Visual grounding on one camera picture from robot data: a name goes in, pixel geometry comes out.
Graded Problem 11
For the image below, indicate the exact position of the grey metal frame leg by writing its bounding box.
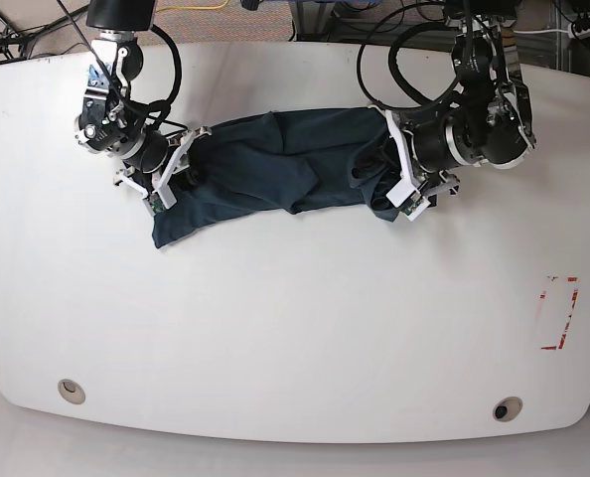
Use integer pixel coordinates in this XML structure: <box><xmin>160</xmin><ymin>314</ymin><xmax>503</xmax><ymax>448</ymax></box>
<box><xmin>287</xmin><ymin>1</ymin><xmax>337</xmax><ymax>42</ymax></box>

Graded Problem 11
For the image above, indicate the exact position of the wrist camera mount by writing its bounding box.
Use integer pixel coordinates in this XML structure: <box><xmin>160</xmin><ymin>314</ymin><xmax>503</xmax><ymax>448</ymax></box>
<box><xmin>113</xmin><ymin>126</ymin><xmax>213</xmax><ymax>217</ymax></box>
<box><xmin>369</xmin><ymin>103</ymin><xmax>460</xmax><ymax>222</ymax></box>

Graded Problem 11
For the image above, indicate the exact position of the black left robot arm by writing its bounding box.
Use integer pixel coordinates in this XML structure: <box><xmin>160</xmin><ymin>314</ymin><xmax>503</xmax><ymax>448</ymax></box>
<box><xmin>404</xmin><ymin>1</ymin><xmax>535</xmax><ymax>202</ymax></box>

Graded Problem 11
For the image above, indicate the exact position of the yellow cable on floor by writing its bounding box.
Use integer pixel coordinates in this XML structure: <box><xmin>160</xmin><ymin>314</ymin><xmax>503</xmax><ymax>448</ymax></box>
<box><xmin>155</xmin><ymin>0</ymin><xmax>230</xmax><ymax>14</ymax></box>

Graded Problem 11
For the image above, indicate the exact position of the right table cable grommet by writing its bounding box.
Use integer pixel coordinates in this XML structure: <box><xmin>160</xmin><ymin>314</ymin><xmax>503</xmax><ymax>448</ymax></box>
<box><xmin>493</xmin><ymin>397</ymin><xmax>523</xmax><ymax>422</ymax></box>

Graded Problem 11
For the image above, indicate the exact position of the red tape rectangle marking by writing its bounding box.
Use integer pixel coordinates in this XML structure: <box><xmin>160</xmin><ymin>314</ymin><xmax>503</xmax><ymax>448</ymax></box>
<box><xmin>534</xmin><ymin>275</ymin><xmax>580</xmax><ymax>351</ymax></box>

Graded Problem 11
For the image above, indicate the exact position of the left table cable grommet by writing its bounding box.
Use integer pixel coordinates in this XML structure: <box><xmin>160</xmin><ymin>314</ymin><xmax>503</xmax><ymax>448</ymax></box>
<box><xmin>58</xmin><ymin>380</ymin><xmax>85</xmax><ymax>405</ymax></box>

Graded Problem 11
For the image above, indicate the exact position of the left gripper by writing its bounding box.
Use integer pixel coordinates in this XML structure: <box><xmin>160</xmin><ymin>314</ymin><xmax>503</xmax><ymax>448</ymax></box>
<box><xmin>406</xmin><ymin>120</ymin><xmax>461</xmax><ymax>197</ymax></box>

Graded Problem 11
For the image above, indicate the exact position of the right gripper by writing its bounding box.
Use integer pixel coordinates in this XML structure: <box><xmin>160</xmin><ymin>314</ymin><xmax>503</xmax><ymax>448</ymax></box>
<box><xmin>123</xmin><ymin>131</ymin><xmax>202</xmax><ymax>188</ymax></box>

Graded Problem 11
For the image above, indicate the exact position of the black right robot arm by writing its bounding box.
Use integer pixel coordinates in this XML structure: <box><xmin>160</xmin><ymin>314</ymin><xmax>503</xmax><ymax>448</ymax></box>
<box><xmin>75</xmin><ymin>1</ymin><xmax>188</xmax><ymax>192</ymax></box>

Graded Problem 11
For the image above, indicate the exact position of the dark teal T-shirt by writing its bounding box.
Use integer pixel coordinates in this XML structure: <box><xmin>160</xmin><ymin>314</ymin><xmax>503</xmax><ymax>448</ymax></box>
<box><xmin>152</xmin><ymin>107</ymin><xmax>400</xmax><ymax>248</ymax></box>

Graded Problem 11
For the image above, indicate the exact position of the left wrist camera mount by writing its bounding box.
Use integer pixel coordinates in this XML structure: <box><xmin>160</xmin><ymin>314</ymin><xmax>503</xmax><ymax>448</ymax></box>
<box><xmin>369</xmin><ymin>103</ymin><xmax>460</xmax><ymax>222</ymax></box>

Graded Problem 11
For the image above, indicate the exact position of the table cable grommet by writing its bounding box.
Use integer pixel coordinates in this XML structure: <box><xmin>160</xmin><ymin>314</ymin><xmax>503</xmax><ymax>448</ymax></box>
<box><xmin>58</xmin><ymin>380</ymin><xmax>85</xmax><ymax>405</ymax></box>
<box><xmin>493</xmin><ymin>397</ymin><xmax>523</xmax><ymax>422</ymax></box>

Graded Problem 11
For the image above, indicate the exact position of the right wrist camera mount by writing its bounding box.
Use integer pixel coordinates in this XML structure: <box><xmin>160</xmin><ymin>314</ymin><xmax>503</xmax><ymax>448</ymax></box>
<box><xmin>113</xmin><ymin>126</ymin><xmax>213</xmax><ymax>217</ymax></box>

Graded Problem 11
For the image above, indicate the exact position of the black tripod stand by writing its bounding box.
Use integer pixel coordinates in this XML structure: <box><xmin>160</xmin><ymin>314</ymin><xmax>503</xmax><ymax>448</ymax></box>
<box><xmin>0</xmin><ymin>10</ymin><xmax>83</xmax><ymax>66</ymax></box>

